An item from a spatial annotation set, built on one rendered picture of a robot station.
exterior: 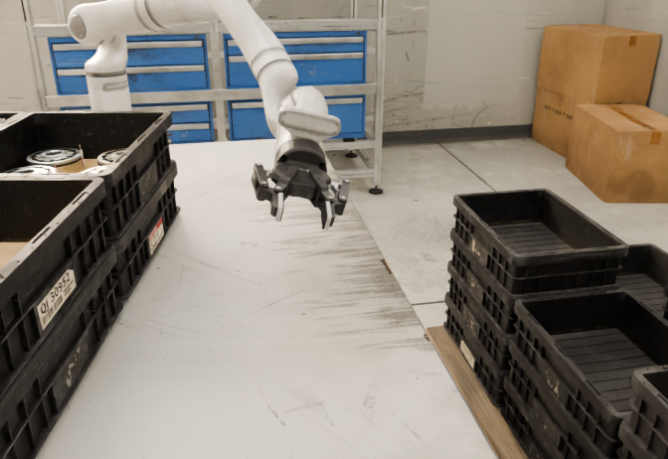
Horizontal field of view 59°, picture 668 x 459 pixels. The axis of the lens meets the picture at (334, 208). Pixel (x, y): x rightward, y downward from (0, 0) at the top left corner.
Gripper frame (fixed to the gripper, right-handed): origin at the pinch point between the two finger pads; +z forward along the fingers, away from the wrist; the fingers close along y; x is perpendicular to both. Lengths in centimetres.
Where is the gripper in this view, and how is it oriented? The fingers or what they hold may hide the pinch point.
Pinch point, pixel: (303, 213)
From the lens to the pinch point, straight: 75.1
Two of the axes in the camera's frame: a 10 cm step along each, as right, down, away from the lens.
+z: 0.8, 5.4, -8.4
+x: 2.6, -8.3, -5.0
